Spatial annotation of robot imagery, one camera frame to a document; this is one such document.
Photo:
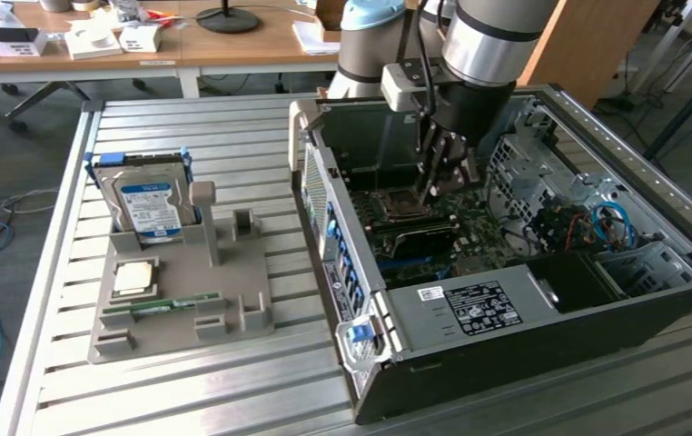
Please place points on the grey power supply unit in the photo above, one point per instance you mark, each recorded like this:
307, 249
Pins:
436, 313

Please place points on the blue expansion slot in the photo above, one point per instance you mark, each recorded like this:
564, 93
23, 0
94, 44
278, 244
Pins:
406, 262

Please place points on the black round lamp base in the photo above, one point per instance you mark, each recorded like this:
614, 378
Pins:
227, 20

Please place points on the green RAM stick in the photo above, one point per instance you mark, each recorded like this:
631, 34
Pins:
163, 305

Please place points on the grey parts rack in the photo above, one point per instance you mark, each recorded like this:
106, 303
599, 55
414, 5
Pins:
200, 281

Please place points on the blue case latch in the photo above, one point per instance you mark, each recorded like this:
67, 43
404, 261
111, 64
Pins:
363, 331

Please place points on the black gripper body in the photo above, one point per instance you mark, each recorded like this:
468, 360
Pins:
472, 109

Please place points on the metal CPU socket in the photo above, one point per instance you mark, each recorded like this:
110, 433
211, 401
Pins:
400, 202

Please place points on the green Dell motherboard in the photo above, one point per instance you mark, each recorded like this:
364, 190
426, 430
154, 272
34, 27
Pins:
484, 231

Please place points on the hard disk with blue bracket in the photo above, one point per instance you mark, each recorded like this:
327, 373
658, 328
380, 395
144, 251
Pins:
146, 209

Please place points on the black open PC case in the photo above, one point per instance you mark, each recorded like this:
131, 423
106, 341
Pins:
503, 363

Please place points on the wooden cabinet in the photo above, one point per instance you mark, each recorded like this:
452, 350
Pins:
588, 45

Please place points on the dark metal frame post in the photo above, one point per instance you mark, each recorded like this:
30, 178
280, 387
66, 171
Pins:
691, 91

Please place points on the black plastic cover box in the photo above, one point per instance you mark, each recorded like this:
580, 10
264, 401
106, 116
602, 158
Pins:
576, 281

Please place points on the white box with black lid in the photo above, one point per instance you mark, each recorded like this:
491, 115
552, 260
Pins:
18, 43

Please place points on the white box with tape roll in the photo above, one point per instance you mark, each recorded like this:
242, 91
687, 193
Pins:
94, 43

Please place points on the graphics card with metal bracket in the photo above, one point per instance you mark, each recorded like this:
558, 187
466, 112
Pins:
424, 243

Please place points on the silver disk bay cage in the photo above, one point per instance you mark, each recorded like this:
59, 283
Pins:
522, 181

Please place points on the wooden desk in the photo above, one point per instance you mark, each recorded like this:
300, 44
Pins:
48, 63

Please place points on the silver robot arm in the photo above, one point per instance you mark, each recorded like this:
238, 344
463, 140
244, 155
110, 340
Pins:
491, 41

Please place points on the silver chipset heatsink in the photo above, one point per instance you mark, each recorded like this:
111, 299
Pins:
472, 267

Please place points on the CPU chip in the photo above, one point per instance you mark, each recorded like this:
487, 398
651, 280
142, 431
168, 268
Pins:
135, 277

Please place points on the stack of white papers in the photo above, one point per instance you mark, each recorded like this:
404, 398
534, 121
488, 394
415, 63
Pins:
315, 38

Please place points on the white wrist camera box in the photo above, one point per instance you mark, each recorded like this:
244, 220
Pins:
400, 91

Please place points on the small white box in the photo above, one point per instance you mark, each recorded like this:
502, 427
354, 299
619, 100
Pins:
139, 40

